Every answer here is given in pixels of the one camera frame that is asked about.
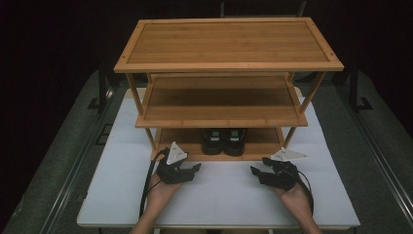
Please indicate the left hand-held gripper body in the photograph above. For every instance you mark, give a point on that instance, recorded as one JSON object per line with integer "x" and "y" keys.
{"x": 172, "y": 169}

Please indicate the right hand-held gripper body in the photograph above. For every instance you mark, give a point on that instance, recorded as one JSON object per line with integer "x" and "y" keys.
{"x": 282, "y": 175}

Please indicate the black sneaker with green accents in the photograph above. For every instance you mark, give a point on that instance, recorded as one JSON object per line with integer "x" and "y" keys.
{"x": 234, "y": 143}
{"x": 212, "y": 143}

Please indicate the three-tier wooden shoe rack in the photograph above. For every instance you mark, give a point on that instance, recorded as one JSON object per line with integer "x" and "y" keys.
{"x": 227, "y": 42}

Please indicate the person's right hand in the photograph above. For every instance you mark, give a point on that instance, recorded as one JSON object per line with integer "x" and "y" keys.
{"x": 297, "y": 201}

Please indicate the person's left hand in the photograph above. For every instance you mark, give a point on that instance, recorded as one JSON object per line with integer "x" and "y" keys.
{"x": 160, "y": 198}

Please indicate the dark rectangular floor plate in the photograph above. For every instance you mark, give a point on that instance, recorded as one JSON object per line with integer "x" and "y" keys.
{"x": 104, "y": 134}

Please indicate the black metal stand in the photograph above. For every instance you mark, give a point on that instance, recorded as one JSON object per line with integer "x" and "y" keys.
{"x": 355, "y": 91}
{"x": 101, "y": 87}

